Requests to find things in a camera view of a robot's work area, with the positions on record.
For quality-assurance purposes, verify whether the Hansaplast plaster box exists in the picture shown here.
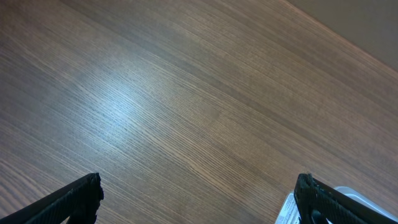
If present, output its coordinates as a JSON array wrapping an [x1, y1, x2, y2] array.
[[275, 186, 397, 224]]

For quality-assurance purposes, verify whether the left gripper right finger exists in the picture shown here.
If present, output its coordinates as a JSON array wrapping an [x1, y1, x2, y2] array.
[[294, 174, 397, 224]]

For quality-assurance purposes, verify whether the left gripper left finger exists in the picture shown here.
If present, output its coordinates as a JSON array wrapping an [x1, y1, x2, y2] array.
[[1, 173, 104, 224]]

